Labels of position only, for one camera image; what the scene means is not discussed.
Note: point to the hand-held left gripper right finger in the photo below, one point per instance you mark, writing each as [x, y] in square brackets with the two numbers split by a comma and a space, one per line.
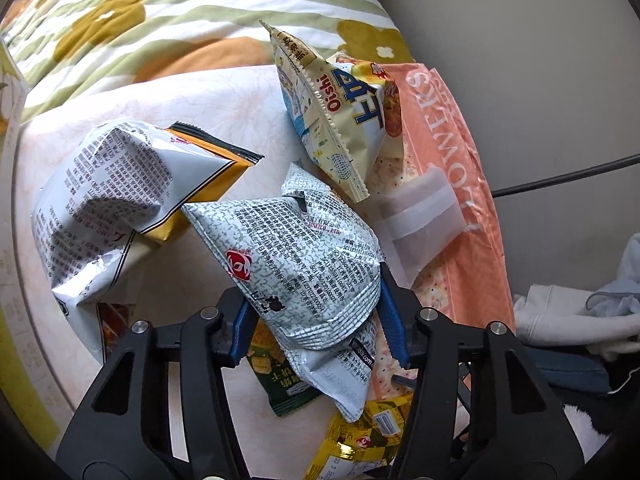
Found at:
[392, 320]

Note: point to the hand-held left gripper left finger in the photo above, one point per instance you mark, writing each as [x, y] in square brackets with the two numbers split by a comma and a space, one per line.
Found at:
[241, 332]

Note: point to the grey patterned snack packet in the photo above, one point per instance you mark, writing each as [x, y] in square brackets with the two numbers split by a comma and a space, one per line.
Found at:
[300, 260]

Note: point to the yellow-green cardboard box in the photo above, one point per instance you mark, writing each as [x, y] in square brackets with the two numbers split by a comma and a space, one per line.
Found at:
[6, 85]

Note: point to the green snack packet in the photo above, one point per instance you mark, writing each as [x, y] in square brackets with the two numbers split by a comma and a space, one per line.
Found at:
[277, 375]

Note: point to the small clear pouch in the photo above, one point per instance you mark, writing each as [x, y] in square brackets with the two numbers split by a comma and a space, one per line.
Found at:
[420, 215]

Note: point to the white garment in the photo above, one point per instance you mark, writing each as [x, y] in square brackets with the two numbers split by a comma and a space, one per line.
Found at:
[550, 315]

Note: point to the dark blue garment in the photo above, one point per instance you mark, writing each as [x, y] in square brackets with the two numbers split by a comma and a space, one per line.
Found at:
[575, 370]

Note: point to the crumpled white yellow snack packet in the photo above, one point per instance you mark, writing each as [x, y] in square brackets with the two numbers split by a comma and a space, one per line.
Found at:
[100, 200]

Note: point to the cream snack packet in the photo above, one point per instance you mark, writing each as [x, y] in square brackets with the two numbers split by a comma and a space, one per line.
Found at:
[340, 125]

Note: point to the orange plastic bag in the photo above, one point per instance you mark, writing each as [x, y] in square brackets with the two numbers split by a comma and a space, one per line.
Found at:
[450, 125]

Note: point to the pale blue garment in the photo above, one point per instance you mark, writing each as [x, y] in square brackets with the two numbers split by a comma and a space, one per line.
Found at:
[617, 270]

